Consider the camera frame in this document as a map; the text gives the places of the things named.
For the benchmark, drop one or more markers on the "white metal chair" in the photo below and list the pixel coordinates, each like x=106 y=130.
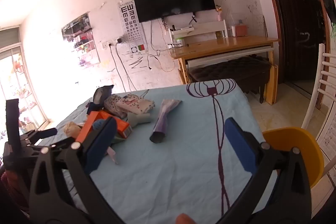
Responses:
x=319 y=82

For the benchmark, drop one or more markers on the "grey-green paper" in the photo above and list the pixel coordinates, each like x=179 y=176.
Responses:
x=137 y=119

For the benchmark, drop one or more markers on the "orange box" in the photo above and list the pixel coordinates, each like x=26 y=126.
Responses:
x=119 y=127

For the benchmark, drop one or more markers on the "green wall sticker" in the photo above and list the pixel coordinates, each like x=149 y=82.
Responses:
x=334 y=29

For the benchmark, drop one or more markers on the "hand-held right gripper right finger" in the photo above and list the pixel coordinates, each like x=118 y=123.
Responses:
x=241 y=146

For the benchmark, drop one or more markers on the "person's left forearm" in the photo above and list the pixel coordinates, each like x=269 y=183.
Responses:
x=9 y=179

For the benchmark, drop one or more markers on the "dark foil packet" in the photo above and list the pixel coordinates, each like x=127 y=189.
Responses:
x=101 y=96

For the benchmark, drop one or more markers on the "green packet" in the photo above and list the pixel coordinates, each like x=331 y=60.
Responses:
x=119 y=139

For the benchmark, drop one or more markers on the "person's right hand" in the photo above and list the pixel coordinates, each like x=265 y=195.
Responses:
x=185 y=220

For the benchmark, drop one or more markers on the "white desk shelf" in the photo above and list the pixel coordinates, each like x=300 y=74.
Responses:
x=204 y=28

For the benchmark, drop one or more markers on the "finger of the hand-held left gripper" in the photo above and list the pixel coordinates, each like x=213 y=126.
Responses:
x=48 y=132

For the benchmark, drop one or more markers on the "glass balcony door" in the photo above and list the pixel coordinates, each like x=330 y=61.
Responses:
x=18 y=82

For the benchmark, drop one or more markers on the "dark tufted bench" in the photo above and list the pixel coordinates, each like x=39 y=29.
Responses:
x=231 y=69

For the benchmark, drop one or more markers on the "dark wooden door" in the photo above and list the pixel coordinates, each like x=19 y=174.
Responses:
x=294 y=16

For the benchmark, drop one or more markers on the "white eye chart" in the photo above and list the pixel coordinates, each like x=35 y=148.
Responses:
x=128 y=20

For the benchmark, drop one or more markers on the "clear wall display case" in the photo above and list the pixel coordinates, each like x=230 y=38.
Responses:
x=81 y=39

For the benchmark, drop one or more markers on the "wall power outlet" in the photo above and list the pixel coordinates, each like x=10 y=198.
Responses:
x=109 y=43

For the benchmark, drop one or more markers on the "wooden desk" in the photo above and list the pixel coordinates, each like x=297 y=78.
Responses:
x=223 y=45

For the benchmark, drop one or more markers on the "white dotted packet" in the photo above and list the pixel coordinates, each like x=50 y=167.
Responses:
x=126 y=104

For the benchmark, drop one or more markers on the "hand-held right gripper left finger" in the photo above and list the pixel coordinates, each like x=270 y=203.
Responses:
x=101 y=146

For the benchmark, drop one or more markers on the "green label jar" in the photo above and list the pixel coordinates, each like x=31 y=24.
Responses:
x=180 y=42

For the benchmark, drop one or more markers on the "pink flower vase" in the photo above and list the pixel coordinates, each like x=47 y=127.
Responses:
x=219 y=15

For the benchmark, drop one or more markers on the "pink box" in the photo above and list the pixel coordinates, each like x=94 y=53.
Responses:
x=241 y=30

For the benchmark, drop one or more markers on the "purple wrapper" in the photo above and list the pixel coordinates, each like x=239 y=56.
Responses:
x=164 y=121

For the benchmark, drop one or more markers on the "red green card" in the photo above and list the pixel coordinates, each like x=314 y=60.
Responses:
x=141 y=47

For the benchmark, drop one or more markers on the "light blue tissue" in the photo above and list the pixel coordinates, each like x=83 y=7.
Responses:
x=98 y=124

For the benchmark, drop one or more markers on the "yellow bin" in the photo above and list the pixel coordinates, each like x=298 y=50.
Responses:
x=291 y=138

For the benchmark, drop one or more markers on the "light blue printed tablecloth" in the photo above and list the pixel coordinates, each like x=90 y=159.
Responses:
x=178 y=169

